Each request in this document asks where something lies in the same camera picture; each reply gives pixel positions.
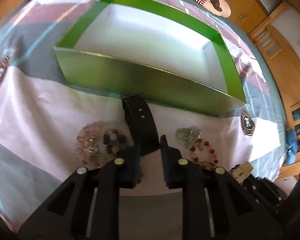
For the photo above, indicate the wooden wardrobe cabinets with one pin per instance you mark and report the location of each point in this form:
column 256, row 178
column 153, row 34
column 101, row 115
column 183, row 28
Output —
column 270, row 68

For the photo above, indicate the blue cloth item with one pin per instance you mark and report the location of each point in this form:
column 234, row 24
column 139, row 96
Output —
column 292, row 146

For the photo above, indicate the cream strap watch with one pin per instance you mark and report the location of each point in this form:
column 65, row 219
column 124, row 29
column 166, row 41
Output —
column 241, row 172

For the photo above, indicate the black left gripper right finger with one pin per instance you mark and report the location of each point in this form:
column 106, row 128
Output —
column 173, row 164

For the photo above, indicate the black wrist watch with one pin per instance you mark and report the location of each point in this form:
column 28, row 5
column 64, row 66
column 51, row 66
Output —
column 141, row 124

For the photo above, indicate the green cardboard box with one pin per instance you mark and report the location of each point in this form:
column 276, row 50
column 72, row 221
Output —
column 147, row 48

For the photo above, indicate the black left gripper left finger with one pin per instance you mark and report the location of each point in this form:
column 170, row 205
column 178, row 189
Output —
column 129, row 171

